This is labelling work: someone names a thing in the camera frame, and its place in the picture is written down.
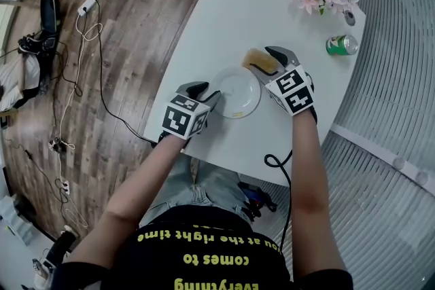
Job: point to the black screen device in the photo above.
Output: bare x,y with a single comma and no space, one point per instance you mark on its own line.
255,200

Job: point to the person's left forearm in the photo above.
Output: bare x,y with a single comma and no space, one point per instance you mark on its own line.
146,176

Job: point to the small power strip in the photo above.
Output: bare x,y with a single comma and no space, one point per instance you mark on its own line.
57,144

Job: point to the person's black printed t-shirt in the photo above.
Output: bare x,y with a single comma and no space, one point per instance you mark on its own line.
210,258

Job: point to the person's right forearm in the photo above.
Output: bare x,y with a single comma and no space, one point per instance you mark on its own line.
307,159

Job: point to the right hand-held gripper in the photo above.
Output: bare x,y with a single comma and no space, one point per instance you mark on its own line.
292,91

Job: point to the white table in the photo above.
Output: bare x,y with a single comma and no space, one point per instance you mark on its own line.
238,10

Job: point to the person's light grey jeans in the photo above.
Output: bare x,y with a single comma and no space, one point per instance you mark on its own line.
190,186

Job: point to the white round plate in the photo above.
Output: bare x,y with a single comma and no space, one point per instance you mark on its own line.
238,95

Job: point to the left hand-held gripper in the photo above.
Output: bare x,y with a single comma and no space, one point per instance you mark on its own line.
185,119

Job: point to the white power strip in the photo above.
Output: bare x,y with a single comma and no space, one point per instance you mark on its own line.
87,4

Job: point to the black padded backrest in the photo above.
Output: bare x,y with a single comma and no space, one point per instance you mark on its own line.
49,17

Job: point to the green soda can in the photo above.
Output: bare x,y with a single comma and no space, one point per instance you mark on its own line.
340,45

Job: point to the tan sponge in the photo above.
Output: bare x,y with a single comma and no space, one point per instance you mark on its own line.
260,60

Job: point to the round partition knob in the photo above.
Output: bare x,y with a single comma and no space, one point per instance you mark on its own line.
421,177
398,163

